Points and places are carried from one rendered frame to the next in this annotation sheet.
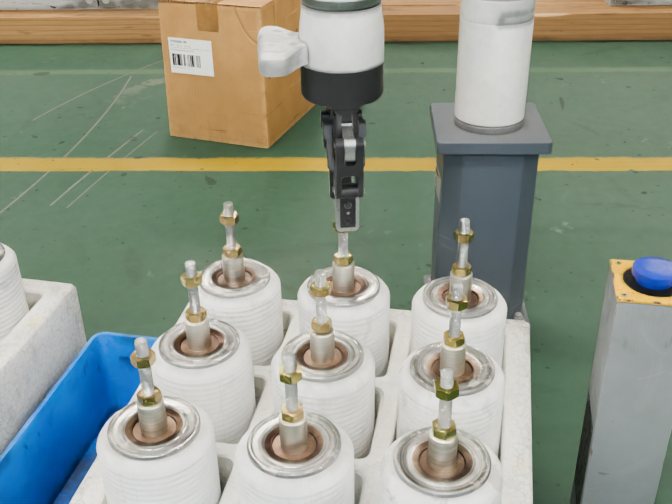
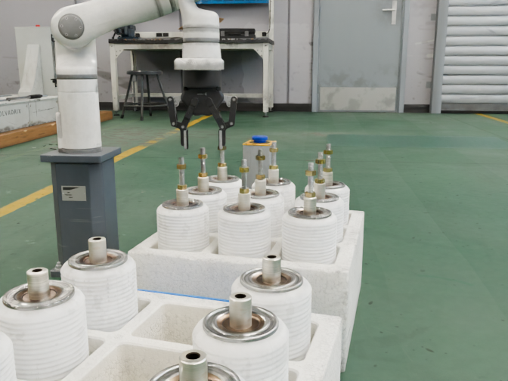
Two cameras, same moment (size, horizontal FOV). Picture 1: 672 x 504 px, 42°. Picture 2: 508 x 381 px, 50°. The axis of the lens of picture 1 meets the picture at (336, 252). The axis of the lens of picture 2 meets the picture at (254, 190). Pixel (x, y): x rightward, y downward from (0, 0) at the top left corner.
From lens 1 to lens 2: 1.24 m
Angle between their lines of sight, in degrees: 80
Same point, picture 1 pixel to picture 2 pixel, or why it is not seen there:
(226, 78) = not seen: outside the picture
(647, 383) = not seen: hidden behind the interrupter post
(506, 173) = (111, 168)
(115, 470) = (333, 221)
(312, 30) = (213, 51)
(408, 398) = (283, 192)
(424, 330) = (233, 191)
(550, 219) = (17, 243)
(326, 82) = (218, 75)
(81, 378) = not seen: hidden behind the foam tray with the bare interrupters
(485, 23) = (91, 91)
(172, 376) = (266, 215)
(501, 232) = (113, 202)
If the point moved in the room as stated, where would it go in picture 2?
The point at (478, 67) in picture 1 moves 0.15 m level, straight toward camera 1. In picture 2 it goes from (91, 115) to (151, 116)
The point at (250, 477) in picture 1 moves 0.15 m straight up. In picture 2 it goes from (336, 204) to (339, 125)
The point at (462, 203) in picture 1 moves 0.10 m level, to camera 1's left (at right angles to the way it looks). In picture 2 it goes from (104, 190) to (89, 201)
